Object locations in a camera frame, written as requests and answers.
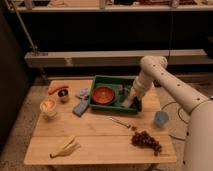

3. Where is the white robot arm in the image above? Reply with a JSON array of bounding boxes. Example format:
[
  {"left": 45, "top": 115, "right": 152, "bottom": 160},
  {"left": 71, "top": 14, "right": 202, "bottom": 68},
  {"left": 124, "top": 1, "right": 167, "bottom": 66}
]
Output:
[{"left": 133, "top": 56, "right": 213, "bottom": 171}]

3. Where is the green plastic tray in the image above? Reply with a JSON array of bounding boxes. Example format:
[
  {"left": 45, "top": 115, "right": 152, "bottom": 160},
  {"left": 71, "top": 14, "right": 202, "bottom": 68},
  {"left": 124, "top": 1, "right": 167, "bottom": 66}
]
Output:
[{"left": 88, "top": 75, "right": 142, "bottom": 114}]

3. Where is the light blue cup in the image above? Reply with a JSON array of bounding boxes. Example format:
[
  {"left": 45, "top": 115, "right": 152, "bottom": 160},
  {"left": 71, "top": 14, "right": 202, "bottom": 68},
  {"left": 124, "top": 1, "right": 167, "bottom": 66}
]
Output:
[{"left": 154, "top": 111, "right": 169, "bottom": 128}]

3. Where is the red-brown bowl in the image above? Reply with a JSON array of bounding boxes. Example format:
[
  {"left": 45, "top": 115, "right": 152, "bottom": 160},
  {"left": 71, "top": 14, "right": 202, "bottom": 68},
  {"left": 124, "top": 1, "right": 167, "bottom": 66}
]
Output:
[{"left": 92, "top": 86, "right": 115, "bottom": 105}]

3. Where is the bunch of dark grapes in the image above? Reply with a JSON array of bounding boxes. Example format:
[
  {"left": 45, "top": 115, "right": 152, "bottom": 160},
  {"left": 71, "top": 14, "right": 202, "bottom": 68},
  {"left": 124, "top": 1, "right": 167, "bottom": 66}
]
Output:
[{"left": 131, "top": 131, "right": 162, "bottom": 156}]

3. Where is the crumpled grey-blue cloth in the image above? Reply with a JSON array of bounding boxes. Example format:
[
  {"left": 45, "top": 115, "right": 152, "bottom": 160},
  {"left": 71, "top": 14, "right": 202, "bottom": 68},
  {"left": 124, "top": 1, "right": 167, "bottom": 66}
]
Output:
[{"left": 76, "top": 88, "right": 90, "bottom": 100}]

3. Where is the blue sponge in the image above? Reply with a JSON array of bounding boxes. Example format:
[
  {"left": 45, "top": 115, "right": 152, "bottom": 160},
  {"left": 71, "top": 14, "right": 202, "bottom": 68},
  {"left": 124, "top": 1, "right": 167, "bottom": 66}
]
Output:
[{"left": 73, "top": 100, "right": 88, "bottom": 117}]

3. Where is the long grey shelf beam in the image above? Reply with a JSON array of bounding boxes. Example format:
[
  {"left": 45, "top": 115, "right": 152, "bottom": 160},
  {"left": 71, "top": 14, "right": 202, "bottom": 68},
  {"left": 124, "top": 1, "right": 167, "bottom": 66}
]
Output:
[{"left": 25, "top": 49, "right": 213, "bottom": 68}]

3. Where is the wooden table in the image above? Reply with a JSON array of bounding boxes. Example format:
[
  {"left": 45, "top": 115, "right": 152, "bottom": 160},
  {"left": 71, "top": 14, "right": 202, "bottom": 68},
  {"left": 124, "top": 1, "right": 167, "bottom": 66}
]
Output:
[{"left": 24, "top": 80, "right": 177, "bottom": 165}]

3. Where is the small metal cup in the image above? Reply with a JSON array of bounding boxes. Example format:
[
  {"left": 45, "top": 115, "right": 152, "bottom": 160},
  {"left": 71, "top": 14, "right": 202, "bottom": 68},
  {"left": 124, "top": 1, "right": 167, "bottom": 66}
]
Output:
[{"left": 58, "top": 89, "right": 69, "bottom": 103}]

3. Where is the peeled banana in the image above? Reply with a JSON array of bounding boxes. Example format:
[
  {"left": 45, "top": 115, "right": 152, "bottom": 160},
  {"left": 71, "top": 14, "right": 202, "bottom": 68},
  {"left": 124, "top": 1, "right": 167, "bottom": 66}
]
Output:
[{"left": 50, "top": 136, "right": 81, "bottom": 158}]

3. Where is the orange carrot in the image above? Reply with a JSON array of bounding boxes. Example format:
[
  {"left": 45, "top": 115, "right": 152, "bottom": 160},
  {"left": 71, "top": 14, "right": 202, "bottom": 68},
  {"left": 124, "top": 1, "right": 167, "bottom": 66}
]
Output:
[{"left": 47, "top": 84, "right": 69, "bottom": 95}]

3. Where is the upper shelf board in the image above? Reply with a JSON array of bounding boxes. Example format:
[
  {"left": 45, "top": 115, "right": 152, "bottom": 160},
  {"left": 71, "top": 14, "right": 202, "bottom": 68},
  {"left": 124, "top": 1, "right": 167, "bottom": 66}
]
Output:
[{"left": 4, "top": 0, "right": 213, "bottom": 13}]

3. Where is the metal diagonal pole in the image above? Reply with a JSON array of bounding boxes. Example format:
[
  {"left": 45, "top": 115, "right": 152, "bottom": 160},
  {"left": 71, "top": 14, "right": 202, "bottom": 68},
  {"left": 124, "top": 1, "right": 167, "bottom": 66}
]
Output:
[{"left": 7, "top": 0, "right": 48, "bottom": 81}]

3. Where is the black floor cable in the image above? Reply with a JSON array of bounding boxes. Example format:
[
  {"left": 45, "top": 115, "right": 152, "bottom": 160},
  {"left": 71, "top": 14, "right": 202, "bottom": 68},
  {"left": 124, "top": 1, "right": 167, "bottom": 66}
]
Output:
[{"left": 160, "top": 100, "right": 188, "bottom": 142}]

